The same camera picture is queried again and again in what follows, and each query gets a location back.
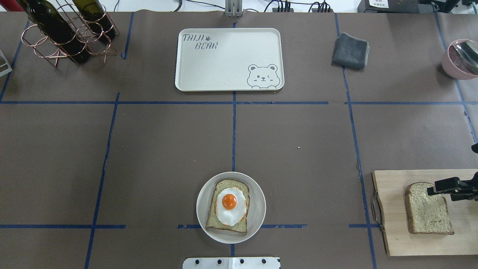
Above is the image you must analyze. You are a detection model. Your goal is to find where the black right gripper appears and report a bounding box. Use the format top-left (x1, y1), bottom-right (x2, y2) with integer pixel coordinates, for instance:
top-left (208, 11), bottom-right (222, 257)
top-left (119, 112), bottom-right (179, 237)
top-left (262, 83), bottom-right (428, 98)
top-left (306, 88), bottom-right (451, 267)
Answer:
top-left (427, 172), bottom-right (478, 201)

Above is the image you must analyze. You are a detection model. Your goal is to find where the bread slice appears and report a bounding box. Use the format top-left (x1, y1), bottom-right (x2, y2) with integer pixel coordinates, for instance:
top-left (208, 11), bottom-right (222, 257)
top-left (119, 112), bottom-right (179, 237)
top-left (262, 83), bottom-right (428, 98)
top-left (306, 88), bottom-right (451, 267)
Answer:
top-left (206, 179), bottom-right (250, 234)
top-left (405, 182), bottom-right (455, 235)

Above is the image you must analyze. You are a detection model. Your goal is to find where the white round plate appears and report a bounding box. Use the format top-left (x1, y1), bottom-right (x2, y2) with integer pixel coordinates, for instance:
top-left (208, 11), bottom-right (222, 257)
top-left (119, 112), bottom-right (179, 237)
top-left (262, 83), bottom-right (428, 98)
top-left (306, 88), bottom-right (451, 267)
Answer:
top-left (196, 172), bottom-right (266, 244)

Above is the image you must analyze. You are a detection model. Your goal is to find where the cream bear tray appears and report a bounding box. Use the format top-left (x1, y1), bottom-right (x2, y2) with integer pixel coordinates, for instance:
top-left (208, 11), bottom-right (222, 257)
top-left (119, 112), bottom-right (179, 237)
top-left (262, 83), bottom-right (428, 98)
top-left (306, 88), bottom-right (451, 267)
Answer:
top-left (175, 28), bottom-right (285, 92)

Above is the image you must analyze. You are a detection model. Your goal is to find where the wooden cutting board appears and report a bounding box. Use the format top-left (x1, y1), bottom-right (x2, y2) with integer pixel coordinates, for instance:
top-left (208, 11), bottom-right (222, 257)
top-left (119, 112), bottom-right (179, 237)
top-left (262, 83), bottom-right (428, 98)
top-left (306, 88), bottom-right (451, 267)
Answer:
top-left (372, 169), bottom-right (478, 256)

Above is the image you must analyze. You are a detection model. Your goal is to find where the pink bowl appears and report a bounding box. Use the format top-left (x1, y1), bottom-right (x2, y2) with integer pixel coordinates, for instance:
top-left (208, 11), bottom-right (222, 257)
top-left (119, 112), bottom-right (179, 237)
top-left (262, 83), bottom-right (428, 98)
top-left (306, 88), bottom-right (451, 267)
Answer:
top-left (441, 39), bottom-right (478, 80)

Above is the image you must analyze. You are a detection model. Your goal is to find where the grey folded cloth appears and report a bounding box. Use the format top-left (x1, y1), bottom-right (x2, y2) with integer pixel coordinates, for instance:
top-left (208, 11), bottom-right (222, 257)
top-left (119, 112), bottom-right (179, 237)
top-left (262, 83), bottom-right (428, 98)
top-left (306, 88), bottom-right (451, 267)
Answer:
top-left (332, 32), bottom-right (369, 69)

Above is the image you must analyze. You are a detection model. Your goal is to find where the fried egg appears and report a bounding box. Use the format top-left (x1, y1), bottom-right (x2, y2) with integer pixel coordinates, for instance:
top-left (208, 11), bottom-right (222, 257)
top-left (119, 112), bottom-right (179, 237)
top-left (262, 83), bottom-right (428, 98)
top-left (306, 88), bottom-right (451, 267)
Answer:
top-left (215, 187), bottom-right (248, 226)

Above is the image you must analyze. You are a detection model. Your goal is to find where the dark wine bottle right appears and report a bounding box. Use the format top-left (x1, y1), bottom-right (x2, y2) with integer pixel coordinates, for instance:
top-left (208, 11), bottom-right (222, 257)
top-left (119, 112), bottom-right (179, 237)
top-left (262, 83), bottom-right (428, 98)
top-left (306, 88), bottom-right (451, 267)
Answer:
top-left (73, 0), bottom-right (116, 44)

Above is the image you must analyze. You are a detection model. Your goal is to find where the dark wine bottle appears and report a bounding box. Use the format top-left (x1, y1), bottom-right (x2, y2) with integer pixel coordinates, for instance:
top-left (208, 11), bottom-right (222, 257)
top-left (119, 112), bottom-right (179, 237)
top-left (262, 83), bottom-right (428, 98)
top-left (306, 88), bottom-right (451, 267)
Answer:
top-left (73, 0), bottom-right (116, 44)
top-left (17, 0), bottom-right (90, 64)

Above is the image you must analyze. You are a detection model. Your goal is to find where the dark wine bottle left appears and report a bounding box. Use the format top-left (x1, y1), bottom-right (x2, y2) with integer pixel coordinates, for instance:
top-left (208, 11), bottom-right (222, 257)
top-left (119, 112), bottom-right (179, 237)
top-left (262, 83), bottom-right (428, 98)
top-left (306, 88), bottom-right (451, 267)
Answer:
top-left (17, 0), bottom-right (90, 64)

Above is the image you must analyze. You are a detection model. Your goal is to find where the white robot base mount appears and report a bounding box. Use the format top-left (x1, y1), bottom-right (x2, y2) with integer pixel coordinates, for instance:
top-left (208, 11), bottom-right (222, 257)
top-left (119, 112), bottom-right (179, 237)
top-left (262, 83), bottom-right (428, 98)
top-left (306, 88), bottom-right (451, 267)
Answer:
top-left (182, 257), bottom-right (281, 269)

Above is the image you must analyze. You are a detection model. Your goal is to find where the aluminium frame post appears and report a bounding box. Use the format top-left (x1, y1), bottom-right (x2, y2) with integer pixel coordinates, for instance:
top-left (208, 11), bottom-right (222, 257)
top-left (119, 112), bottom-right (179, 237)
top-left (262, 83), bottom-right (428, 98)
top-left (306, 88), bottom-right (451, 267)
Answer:
top-left (225, 0), bottom-right (244, 17)

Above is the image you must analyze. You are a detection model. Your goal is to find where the copper wire bottle rack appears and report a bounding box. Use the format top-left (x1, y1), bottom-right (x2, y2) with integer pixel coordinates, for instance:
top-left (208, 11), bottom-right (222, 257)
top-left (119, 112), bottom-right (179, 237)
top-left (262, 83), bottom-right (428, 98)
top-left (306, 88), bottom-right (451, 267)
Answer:
top-left (22, 0), bottom-right (119, 67)

